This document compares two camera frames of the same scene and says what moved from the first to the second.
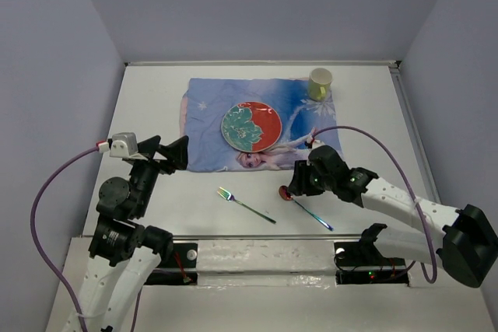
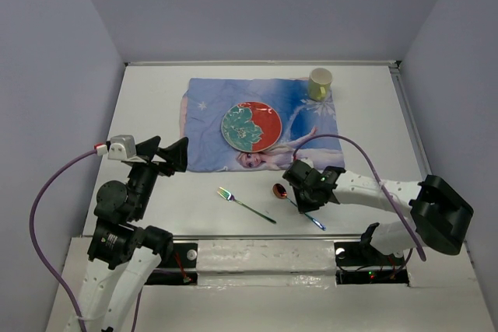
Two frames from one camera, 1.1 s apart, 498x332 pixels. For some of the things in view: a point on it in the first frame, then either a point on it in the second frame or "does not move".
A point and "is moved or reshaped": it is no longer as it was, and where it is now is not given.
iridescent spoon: [285, 193] is moved or reshaped
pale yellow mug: [319, 84] does not move
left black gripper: [177, 151] does not move
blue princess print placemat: [208, 99] does not move
